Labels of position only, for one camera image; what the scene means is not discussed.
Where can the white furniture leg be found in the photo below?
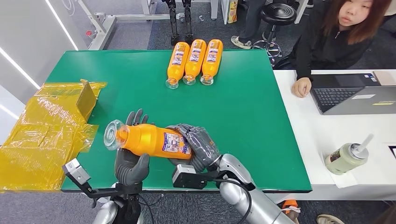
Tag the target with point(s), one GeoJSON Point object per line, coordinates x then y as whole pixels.
{"type": "Point", "coordinates": [214, 9]}
{"type": "Point", "coordinates": [301, 10]}

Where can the person's right hand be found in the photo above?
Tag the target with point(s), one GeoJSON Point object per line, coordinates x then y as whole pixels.
{"type": "Point", "coordinates": [300, 88]}

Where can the white metal frame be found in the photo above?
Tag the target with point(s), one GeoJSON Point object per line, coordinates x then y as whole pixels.
{"type": "Point", "coordinates": [103, 31]}

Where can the red knob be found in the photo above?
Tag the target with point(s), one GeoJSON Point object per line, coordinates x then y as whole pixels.
{"type": "Point", "coordinates": [89, 33]}

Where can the person's shoe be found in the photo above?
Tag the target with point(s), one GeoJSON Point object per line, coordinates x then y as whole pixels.
{"type": "Point", "coordinates": [329, 219]}

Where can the yellow carton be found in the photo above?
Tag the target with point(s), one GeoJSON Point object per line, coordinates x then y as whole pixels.
{"type": "Point", "coordinates": [232, 10]}

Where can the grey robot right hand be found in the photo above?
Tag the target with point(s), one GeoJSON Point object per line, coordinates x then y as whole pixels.
{"type": "Point", "coordinates": [202, 145]}

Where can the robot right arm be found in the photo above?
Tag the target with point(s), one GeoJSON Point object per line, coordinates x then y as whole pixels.
{"type": "Point", "coordinates": [235, 168]}

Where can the beige pad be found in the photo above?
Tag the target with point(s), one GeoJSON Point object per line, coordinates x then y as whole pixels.
{"type": "Point", "coordinates": [385, 78]}

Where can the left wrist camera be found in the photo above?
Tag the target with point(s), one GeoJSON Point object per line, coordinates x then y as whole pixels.
{"type": "Point", "coordinates": [75, 171]}

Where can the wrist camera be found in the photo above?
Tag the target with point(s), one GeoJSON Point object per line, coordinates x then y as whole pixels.
{"type": "Point", "coordinates": [185, 177]}
{"type": "Point", "coordinates": [75, 171]}

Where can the black flat item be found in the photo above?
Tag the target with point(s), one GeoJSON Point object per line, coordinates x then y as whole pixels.
{"type": "Point", "coordinates": [393, 152]}

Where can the orange bottle with clear cap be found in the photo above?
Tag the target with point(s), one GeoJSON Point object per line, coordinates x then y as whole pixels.
{"type": "Point", "coordinates": [194, 61]}
{"type": "Point", "coordinates": [148, 140]}
{"type": "Point", "coordinates": [212, 61]}
{"type": "Point", "coordinates": [177, 65]}

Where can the drink cup with straw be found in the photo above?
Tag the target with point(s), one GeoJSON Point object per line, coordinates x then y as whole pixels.
{"type": "Point", "coordinates": [343, 159]}

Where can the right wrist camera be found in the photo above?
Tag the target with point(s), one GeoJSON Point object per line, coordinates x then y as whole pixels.
{"type": "Point", "coordinates": [185, 177]}

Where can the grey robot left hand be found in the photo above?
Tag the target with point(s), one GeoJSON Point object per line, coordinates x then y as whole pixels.
{"type": "Point", "coordinates": [131, 170]}

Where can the seated person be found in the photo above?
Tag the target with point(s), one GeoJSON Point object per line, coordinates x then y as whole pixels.
{"type": "Point", "coordinates": [321, 49]}

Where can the orange and white object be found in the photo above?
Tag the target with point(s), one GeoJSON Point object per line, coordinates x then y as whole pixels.
{"type": "Point", "coordinates": [290, 205]}

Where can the white paper sheet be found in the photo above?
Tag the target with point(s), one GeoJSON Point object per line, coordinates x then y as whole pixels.
{"type": "Point", "coordinates": [343, 181]}

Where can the black round stool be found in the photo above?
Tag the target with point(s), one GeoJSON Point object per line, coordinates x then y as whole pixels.
{"type": "Point", "coordinates": [278, 14]}

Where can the green table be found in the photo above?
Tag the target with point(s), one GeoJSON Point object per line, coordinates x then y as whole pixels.
{"type": "Point", "coordinates": [241, 123]}

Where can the yellow wrapped flattened cardboard box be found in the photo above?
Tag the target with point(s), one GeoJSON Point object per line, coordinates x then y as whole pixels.
{"type": "Point", "coordinates": [37, 139]}

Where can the black and white humanoid robot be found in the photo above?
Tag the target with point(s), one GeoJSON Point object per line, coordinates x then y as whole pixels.
{"type": "Point", "coordinates": [174, 21]}

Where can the white desk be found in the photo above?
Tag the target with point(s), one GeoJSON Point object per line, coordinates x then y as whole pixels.
{"type": "Point", "coordinates": [309, 130]}

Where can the grey laptop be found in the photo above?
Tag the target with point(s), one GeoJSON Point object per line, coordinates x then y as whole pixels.
{"type": "Point", "coordinates": [334, 95]}

